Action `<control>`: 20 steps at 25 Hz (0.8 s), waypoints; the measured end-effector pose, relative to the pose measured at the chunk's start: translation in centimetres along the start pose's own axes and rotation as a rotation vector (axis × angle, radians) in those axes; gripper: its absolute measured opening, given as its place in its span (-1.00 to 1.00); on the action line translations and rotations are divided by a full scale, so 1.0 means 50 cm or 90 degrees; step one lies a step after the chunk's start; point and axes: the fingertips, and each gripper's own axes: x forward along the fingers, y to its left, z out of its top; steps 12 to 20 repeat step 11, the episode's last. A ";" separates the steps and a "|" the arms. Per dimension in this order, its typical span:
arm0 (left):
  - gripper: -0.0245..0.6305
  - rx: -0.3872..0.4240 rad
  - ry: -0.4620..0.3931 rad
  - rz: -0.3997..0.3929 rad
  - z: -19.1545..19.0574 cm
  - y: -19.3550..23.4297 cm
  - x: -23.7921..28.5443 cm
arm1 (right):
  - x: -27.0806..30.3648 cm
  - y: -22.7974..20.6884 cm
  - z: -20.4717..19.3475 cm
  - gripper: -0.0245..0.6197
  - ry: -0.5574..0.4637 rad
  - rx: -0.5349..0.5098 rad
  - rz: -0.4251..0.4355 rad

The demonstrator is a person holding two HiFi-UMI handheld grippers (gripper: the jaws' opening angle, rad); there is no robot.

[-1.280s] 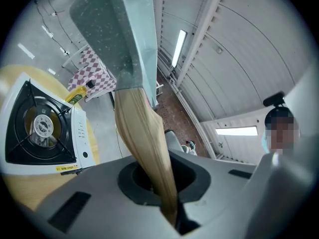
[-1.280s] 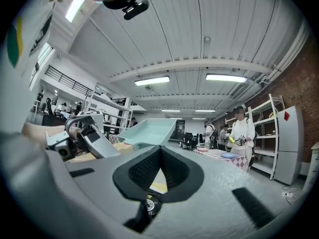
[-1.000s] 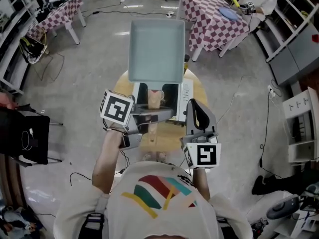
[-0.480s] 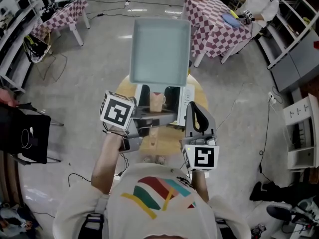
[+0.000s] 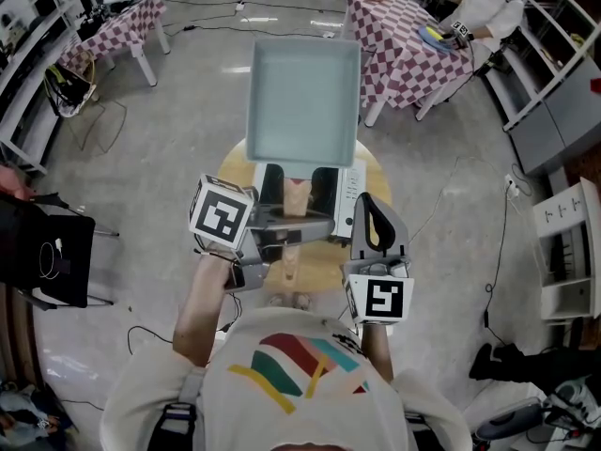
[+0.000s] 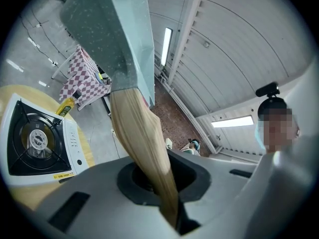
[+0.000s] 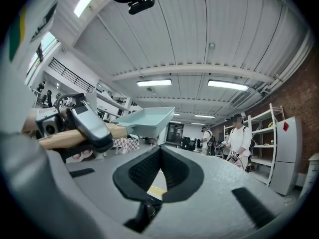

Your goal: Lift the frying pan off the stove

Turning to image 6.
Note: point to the long ceiling light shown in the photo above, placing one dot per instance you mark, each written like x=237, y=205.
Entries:
x=231, y=121
x=167, y=46

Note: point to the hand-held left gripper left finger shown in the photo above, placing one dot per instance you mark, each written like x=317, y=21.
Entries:
x=99, y=195

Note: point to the grey square frying pan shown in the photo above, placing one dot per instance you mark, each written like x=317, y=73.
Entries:
x=99, y=21

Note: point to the person's head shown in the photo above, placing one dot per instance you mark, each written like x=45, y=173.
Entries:
x=276, y=126

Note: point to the small yellow item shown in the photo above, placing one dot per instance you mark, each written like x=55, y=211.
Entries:
x=99, y=76

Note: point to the black head-mounted camera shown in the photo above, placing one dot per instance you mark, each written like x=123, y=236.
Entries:
x=268, y=91

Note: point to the white induction cooker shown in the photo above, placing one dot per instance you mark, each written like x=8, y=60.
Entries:
x=37, y=138

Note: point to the checkered cloth covered table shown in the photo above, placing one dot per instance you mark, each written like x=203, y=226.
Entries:
x=82, y=81

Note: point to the yellow oil bottle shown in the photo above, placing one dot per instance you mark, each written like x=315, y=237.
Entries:
x=65, y=107

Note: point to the round wooden table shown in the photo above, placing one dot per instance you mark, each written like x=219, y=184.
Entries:
x=25, y=195

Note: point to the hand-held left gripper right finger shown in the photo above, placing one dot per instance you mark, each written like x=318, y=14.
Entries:
x=214, y=188

